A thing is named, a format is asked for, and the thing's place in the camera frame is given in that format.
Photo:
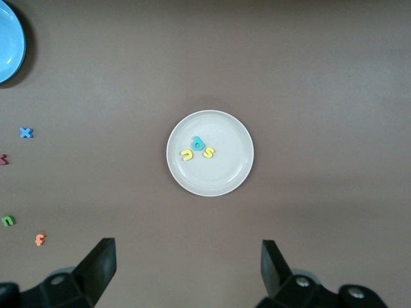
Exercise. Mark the yellow foam letter u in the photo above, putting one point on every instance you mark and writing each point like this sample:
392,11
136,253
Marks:
187,155

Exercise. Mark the brown table cover sheet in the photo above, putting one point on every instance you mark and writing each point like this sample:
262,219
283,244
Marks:
321,96

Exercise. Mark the beige round plate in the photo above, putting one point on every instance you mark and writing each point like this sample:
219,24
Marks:
218,176

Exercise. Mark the blue foam letter x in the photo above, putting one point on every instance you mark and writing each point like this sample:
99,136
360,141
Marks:
26,132

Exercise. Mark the blue round plate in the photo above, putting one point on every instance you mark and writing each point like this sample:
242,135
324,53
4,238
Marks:
8,41

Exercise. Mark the teal foam letter p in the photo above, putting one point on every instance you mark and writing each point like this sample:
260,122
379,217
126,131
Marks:
198,143

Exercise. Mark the yellow foam letter s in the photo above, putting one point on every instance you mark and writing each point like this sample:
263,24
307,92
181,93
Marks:
209,152

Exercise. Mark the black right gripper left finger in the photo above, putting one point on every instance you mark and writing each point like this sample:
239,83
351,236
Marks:
86,282

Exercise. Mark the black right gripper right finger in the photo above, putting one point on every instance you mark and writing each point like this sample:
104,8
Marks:
289,288

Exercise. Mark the green foam letter n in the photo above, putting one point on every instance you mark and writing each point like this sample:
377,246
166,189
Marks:
8,220

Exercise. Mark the red foam letter m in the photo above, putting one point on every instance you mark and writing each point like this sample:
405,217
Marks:
3,159

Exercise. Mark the orange foam letter f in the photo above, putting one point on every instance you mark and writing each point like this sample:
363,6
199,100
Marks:
40,239

